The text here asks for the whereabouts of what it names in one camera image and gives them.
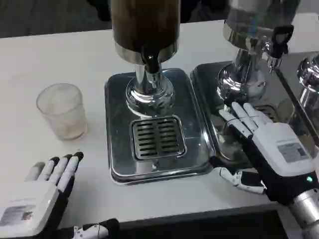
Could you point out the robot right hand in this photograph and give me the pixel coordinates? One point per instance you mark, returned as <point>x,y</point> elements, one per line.
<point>276,149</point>

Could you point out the steel drip tray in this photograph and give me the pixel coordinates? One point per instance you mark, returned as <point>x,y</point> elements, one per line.
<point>119,139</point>
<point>211,99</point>

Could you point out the shiny steel panel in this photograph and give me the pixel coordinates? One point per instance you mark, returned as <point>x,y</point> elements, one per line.
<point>307,82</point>

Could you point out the drink dispenser with dark drink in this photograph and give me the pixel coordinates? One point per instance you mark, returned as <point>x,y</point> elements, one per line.
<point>144,27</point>

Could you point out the drink dispenser with clear tank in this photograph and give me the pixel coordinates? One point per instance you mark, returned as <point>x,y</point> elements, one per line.
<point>246,62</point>

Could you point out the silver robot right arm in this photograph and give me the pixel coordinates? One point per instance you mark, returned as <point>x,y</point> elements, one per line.
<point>307,214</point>

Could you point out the clear ribbed glass cup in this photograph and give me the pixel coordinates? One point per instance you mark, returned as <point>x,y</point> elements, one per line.
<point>62,112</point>

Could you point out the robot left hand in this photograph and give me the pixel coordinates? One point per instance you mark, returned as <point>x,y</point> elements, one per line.
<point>32,201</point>

